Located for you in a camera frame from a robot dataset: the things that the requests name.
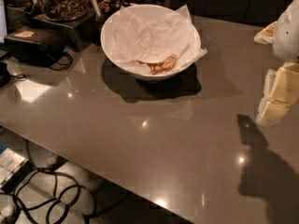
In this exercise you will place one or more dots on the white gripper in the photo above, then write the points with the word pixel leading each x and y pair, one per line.
pixel 288 34

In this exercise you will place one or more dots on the spotted ripe banana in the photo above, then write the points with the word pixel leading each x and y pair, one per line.
pixel 161 67

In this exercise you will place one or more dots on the white ceramic bowl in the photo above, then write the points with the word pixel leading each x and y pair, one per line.
pixel 139 71

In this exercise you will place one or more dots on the white paper liner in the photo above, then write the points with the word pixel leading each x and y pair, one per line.
pixel 151 34

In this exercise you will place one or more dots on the black metal stand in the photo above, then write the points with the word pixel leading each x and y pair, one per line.
pixel 78 34

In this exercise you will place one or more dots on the glass jar of nuts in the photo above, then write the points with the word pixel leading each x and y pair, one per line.
pixel 63 10

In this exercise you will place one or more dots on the black box device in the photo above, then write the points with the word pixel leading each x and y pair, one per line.
pixel 38 47

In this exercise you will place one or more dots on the white box on floor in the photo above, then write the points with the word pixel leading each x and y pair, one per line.
pixel 12 165

